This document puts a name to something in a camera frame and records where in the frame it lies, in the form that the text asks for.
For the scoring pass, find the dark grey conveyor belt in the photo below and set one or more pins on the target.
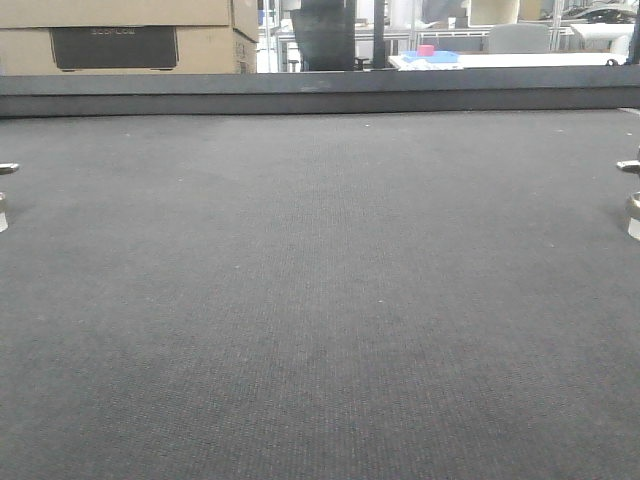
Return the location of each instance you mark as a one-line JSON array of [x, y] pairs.
[[416, 296]]

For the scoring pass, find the upper cardboard box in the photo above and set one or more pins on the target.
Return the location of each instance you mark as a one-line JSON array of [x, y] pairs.
[[239, 15]]

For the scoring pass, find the cardboard box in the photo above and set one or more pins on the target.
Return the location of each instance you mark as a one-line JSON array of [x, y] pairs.
[[200, 50], [239, 15]]

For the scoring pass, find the lower cardboard box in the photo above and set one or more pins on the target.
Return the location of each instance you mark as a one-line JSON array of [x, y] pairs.
[[200, 50]]

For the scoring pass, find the black vertical pole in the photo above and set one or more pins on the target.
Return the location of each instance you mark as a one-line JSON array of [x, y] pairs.
[[379, 61]]

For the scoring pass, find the black bin in background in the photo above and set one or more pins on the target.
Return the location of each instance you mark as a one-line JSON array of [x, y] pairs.
[[324, 33]]

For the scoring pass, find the blue tray on table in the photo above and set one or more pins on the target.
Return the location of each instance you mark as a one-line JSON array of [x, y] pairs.
[[436, 57]]

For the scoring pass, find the white background table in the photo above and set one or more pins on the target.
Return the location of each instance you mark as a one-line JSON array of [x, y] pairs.
[[476, 61]]

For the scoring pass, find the dark conveyor side rail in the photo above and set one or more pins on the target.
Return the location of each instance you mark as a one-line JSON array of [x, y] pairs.
[[382, 91]]

